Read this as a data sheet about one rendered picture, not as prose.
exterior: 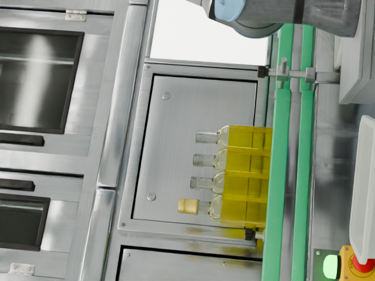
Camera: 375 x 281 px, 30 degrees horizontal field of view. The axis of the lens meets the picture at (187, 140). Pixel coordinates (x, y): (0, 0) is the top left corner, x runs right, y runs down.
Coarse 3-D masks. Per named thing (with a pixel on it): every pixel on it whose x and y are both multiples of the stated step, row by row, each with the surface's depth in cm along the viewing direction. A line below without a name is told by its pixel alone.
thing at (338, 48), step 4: (336, 36) 159; (336, 40) 159; (340, 40) 158; (336, 44) 158; (340, 44) 146; (336, 48) 158; (340, 48) 147; (336, 52) 157; (340, 52) 148; (336, 56) 157; (340, 56) 149; (336, 60) 152; (340, 60) 151; (336, 64) 153; (340, 64) 154; (336, 68) 154
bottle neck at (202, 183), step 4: (192, 176) 160; (192, 180) 159; (196, 180) 159; (200, 180) 159; (204, 180) 159; (208, 180) 159; (192, 184) 159; (196, 184) 159; (200, 184) 159; (204, 184) 159; (208, 184) 159; (192, 188) 160; (196, 188) 159; (200, 188) 159; (204, 188) 159; (208, 188) 159
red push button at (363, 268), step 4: (356, 256) 125; (352, 260) 126; (356, 260) 125; (368, 260) 125; (372, 260) 125; (356, 264) 125; (360, 264) 125; (364, 264) 125; (368, 264) 124; (372, 264) 125; (356, 268) 125; (360, 268) 124; (364, 268) 124; (368, 268) 124; (372, 268) 125; (364, 272) 124
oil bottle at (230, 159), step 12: (216, 156) 161; (228, 156) 160; (240, 156) 159; (252, 156) 159; (264, 156) 159; (216, 168) 160; (228, 168) 158; (240, 168) 158; (252, 168) 158; (264, 168) 158
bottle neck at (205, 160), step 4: (196, 156) 162; (200, 156) 162; (204, 156) 161; (208, 156) 162; (212, 156) 162; (196, 160) 161; (200, 160) 161; (204, 160) 161; (208, 160) 161; (212, 160) 161; (196, 164) 162; (200, 164) 162; (204, 164) 161; (208, 164) 161; (212, 164) 161
